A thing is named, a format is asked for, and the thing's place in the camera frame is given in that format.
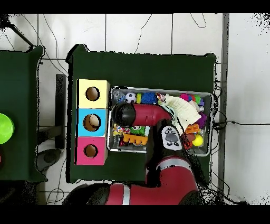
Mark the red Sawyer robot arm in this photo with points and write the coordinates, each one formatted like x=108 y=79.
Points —
x=147 y=114

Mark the wooden box with three holes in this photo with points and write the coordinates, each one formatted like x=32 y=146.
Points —
x=101 y=101

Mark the black and white soccer ball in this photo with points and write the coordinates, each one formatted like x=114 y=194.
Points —
x=130 y=97

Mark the green spiky ball with eyes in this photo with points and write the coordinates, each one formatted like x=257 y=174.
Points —
x=137 y=131

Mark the blue spiky rubber ball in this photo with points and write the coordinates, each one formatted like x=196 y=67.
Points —
x=149 y=98

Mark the clear plastic bottle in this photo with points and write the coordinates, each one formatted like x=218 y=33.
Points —
x=118 y=96

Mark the orange toy building brick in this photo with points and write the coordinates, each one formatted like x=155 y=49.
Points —
x=135 y=140

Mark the beige round toy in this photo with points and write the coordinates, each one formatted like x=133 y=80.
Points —
x=93 y=120

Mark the cream knitted cloth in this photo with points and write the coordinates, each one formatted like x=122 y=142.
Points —
x=183 y=109

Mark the pink spiky rubber ball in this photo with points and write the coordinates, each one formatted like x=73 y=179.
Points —
x=184 y=96

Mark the purple rubber toy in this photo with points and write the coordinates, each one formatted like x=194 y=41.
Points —
x=203 y=120

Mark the yellow smooth ball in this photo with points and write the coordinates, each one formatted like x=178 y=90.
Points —
x=197 y=140

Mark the grey round stand base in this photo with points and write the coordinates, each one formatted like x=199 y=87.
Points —
x=49 y=158

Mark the dark green side table cloth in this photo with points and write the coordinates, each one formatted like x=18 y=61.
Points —
x=19 y=84

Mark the bright green bowl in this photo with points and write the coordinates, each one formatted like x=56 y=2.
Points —
x=5 y=129

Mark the black tripod pole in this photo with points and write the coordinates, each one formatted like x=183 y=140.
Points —
x=21 y=35

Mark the grey metal rail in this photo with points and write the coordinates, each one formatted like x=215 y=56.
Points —
x=224 y=63

